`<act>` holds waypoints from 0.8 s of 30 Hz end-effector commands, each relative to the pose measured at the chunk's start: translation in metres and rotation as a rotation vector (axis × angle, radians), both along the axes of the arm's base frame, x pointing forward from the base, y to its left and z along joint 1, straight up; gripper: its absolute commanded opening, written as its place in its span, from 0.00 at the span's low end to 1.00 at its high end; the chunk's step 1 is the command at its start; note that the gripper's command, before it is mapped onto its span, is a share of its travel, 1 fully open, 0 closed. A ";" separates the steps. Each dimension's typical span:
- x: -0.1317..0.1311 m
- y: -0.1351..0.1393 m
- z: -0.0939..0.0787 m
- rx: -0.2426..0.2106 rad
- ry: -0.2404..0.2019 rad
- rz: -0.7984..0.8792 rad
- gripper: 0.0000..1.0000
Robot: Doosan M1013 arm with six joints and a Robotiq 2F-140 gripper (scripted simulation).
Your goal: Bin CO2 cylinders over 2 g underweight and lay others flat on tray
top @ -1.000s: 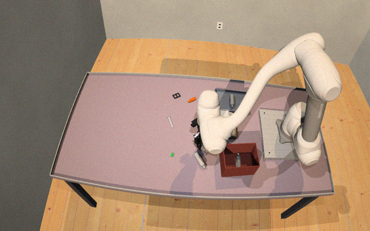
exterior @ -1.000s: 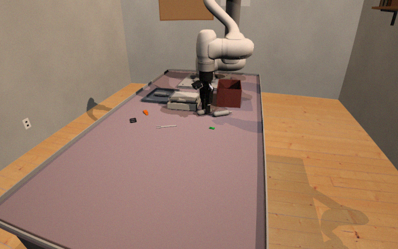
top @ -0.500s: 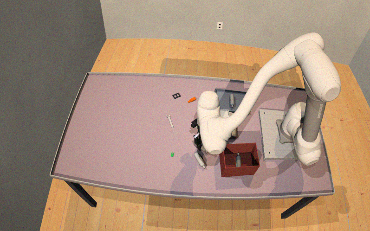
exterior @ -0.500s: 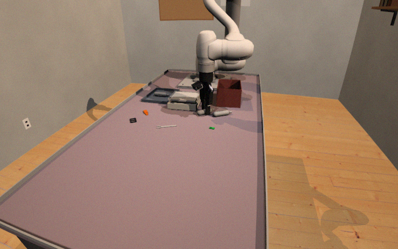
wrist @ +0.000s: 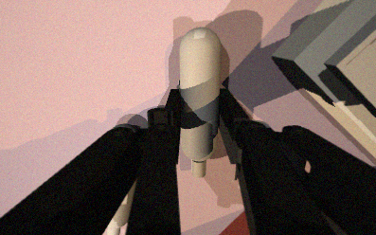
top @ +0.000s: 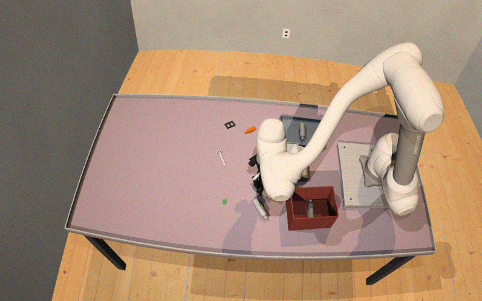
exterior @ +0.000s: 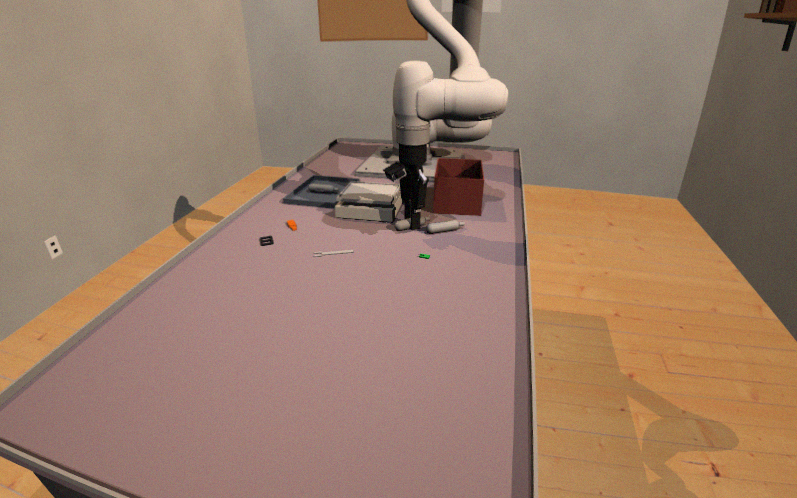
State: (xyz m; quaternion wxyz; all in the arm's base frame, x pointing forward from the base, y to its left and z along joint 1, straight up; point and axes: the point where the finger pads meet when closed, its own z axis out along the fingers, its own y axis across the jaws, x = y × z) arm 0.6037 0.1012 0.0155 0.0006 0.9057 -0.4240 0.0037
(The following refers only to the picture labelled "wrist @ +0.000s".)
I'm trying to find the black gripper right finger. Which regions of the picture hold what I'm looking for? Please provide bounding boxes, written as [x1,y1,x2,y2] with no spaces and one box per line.
[218,89,376,235]

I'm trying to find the white digital scale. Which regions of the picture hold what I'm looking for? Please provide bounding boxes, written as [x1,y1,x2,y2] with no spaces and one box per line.
[271,0,376,158]

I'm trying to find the beige rounded cylinder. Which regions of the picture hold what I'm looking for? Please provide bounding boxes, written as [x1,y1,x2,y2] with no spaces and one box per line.
[179,27,222,178]

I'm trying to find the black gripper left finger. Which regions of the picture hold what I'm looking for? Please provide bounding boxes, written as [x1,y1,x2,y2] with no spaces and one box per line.
[0,89,181,235]

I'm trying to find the red open box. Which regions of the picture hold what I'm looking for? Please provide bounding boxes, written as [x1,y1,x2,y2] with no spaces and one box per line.
[219,211,250,235]

